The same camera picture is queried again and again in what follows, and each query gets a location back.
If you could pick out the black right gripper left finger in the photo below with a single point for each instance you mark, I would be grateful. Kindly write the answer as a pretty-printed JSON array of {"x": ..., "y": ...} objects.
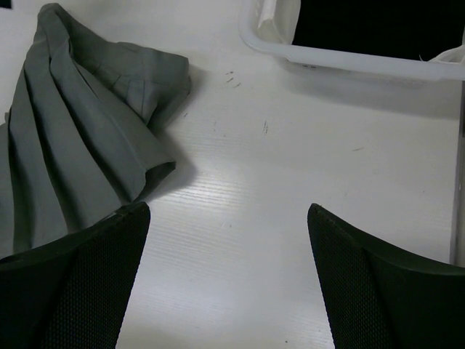
[{"x": 73, "y": 292}]

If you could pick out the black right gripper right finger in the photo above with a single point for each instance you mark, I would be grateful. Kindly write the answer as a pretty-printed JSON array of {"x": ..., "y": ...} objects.
[{"x": 378, "y": 295}]

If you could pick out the grey pleated skirt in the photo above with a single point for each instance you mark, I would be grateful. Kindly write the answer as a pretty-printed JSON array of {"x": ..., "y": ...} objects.
[{"x": 78, "y": 141}]

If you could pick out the black skirt in basket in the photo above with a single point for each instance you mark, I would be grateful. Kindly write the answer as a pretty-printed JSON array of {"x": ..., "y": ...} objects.
[{"x": 411, "y": 30}]

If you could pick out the white plastic basket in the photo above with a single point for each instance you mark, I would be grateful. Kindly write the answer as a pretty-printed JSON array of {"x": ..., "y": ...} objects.
[{"x": 269, "y": 27}]

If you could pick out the aluminium table edge rail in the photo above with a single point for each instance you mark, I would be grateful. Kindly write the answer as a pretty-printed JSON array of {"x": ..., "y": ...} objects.
[{"x": 457, "y": 234}]

